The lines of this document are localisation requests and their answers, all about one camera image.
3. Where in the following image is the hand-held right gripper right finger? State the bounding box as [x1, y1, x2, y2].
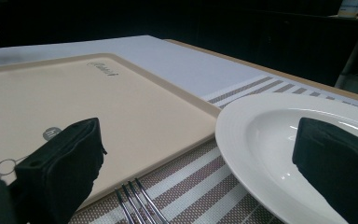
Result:
[292, 117, 358, 224]

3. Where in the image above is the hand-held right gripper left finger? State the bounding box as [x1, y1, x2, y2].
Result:
[9, 117, 108, 224]

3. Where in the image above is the cream plastic tray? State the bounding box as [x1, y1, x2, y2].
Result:
[0, 52, 222, 210]

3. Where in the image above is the white deep plate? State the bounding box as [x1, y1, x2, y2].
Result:
[214, 92, 358, 224]

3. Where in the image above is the metal fork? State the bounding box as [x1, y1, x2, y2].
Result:
[115, 177, 170, 224]

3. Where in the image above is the metal stand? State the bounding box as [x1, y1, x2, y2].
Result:
[334, 31, 358, 89]

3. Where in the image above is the striped woven placemat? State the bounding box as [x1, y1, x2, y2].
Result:
[68, 74, 358, 224]

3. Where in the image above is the white container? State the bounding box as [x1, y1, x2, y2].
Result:
[337, 0, 358, 18]

